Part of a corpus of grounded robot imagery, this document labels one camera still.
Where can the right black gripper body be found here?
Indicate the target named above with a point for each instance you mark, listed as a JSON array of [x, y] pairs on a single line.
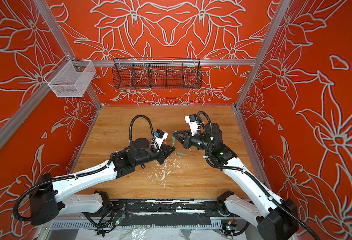
[[199, 141]]

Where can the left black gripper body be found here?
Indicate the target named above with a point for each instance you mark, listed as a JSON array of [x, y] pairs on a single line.
[[153, 154]]

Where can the green pen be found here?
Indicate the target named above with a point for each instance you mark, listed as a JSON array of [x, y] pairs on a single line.
[[173, 141]]

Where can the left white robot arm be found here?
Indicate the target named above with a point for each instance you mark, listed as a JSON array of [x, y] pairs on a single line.
[[45, 200]]

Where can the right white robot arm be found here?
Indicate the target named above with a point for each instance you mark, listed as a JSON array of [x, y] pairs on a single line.
[[273, 217]]

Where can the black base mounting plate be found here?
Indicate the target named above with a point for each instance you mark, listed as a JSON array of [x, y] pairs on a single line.
[[203, 207]]

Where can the clear plastic bin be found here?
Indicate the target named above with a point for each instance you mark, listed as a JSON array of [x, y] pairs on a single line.
[[71, 78]]

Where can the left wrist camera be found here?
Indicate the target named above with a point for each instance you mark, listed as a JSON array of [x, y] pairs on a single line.
[[158, 137]]

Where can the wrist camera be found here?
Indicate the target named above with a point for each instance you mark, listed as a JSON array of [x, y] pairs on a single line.
[[158, 137], [193, 122]]

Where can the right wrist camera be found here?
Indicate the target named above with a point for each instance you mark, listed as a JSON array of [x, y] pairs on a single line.
[[193, 122]]

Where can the black wire mesh basket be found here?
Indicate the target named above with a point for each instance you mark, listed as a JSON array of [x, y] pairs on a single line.
[[157, 74]]

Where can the white slotted cable duct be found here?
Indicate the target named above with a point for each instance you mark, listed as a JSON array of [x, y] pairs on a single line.
[[76, 225]]

